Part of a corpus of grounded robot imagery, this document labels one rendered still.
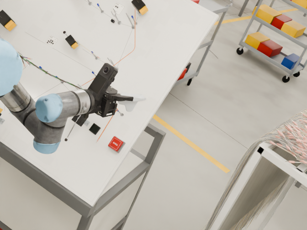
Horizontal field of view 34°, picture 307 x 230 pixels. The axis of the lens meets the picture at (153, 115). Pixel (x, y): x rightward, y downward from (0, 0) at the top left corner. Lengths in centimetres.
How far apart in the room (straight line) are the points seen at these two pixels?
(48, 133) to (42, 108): 9
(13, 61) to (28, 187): 135
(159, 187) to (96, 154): 174
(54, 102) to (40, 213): 114
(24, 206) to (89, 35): 88
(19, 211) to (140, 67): 93
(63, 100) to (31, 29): 112
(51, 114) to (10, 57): 30
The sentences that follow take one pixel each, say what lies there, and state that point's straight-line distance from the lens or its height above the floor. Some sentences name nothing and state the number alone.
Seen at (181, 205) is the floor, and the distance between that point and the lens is 387.
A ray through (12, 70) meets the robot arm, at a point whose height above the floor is 175.
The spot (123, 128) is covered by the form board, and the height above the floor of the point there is 115.
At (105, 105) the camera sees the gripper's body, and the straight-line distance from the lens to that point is 154.
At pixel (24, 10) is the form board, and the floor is 133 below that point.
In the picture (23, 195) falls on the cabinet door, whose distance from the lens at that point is 250.
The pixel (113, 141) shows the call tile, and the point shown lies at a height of 112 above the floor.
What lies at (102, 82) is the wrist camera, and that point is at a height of 162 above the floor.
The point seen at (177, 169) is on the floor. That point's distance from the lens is 420.
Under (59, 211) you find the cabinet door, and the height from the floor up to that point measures 70.
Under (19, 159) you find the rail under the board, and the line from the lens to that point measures 235.
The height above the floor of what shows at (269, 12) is 69.
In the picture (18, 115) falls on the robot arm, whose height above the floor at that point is 146.
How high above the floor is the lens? 234
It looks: 29 degrees down
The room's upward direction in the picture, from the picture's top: 23 degrees clockwise
